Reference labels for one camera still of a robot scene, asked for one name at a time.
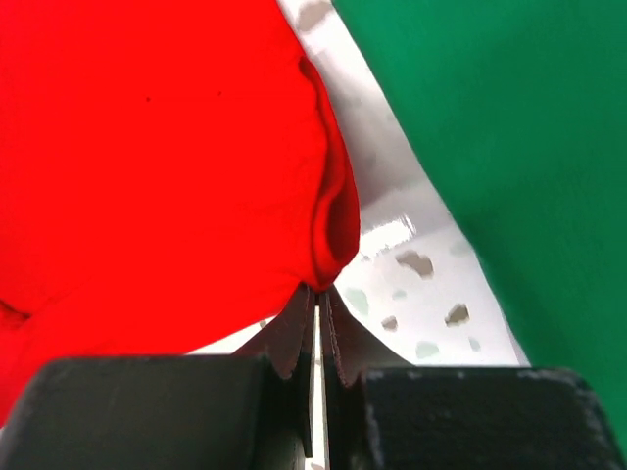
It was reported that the red t-shirt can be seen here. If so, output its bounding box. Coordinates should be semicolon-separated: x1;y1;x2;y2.
1;1;360;415

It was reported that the folded green t-shirt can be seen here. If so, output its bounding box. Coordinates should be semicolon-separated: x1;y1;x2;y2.
335;1;626;439

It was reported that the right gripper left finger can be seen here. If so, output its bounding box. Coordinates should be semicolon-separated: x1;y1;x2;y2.
1;286;315;470

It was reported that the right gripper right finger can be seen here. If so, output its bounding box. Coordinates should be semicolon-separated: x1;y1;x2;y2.
319;290;626;470

